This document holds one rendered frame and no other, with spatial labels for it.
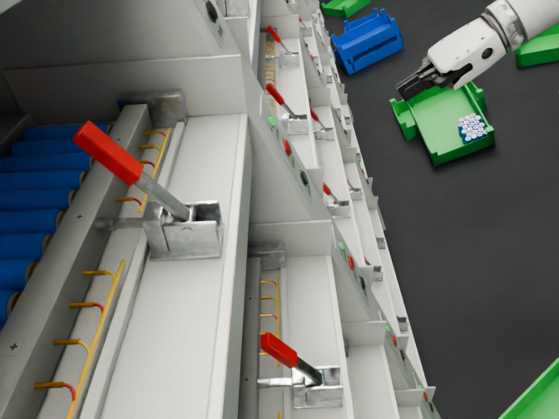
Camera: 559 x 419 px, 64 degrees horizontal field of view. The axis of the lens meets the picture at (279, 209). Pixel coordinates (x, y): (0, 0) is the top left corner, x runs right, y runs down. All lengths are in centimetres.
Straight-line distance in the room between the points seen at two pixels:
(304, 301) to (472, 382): 73
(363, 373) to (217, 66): 42
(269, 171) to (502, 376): 83
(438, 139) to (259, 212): 128
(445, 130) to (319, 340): 135
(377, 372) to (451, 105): 129
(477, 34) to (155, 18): 58
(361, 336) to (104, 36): 46
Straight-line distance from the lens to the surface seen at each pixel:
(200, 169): 33
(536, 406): 110
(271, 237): 47
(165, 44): 38
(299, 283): 47
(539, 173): 152
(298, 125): 70
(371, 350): 64
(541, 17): 84
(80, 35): 39
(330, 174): 92
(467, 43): 83
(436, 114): 175
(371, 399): 60
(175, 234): 25
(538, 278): 126
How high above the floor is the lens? 102
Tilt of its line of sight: 35 degrees down
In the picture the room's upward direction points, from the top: 32 degrees counter-clockwise
